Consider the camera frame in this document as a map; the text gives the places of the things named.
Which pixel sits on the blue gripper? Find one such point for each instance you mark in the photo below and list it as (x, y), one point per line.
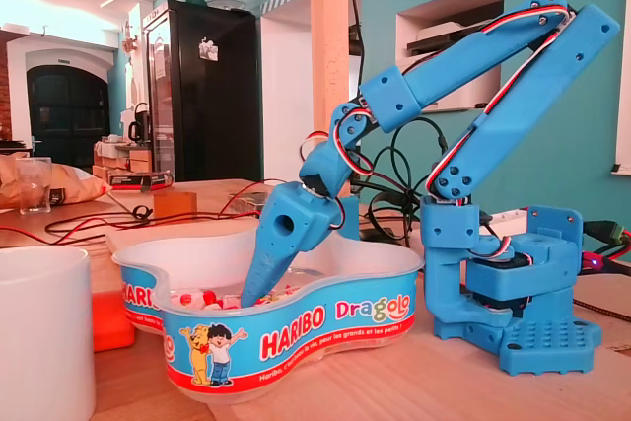
(287, 230)

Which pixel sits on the Haribo Dragolo plastic tub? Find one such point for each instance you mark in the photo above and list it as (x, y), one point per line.
(296, 337)

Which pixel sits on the blue 3D-printed robot arm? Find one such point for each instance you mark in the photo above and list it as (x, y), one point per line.
(512, 125)

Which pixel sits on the electronics in clear case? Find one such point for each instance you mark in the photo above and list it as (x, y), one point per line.
(244, 201)

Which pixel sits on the red white wrapped candy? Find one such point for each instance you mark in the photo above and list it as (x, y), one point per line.
(186, 299)

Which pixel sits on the small wooden block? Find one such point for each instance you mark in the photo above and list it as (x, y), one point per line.
(175, 205)

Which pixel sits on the black box with red label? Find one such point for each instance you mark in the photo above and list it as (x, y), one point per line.
(133, 179)

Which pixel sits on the orange foam roll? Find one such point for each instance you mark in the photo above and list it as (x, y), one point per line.
(112, 327)

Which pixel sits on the wooden drawer unit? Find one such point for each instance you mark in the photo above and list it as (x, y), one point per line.
(138, 160)

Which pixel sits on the black fridge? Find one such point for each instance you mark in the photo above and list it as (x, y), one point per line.
(217, 110)

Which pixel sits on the black electric kettle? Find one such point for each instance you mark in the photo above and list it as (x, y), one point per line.
(140, 127)

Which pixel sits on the tan crisp bag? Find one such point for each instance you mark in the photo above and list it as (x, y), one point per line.
(74, 184)

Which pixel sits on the light wooden base board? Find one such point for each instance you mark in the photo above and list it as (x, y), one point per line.
(443, 386)

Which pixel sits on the photo magnet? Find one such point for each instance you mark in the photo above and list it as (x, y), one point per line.
(208, 49)

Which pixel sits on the white ceramic mug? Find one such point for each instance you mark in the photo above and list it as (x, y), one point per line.
(39, 332)

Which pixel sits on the glass tumbler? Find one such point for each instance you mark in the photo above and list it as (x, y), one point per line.
(33, 189)

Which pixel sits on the dark arched door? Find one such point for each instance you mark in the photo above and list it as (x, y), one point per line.
(69, 120)

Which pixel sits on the red controller board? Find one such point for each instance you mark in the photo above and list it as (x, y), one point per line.
(591, 261)

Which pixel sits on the green terminal plug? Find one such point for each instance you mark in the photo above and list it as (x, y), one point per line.
(609, 232)

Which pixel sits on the blue post base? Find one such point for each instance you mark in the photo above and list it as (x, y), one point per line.
(352, 219)

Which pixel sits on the wooden camera post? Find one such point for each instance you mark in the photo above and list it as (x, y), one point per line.
(329, 46)

